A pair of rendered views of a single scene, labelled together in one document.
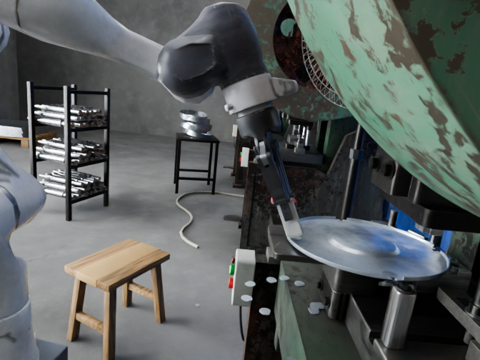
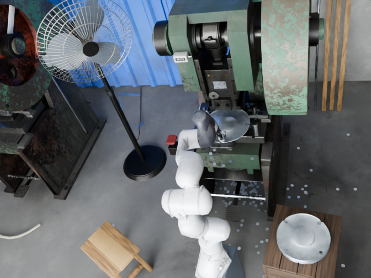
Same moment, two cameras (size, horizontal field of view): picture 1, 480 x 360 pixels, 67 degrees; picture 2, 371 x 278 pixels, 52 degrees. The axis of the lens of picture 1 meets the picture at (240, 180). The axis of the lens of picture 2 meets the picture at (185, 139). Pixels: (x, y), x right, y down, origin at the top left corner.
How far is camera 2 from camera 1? 1.89 m
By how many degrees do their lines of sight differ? 60
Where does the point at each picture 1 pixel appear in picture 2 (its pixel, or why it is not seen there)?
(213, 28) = (208, 122)
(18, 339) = not seen: hidden behind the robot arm
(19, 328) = not seen: hidden behind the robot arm
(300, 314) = (232, 153)
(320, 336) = (242, 149)
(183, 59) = (213, 136)
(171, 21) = not seen: outside the picture
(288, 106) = (30, 100)
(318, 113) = (43, 86)
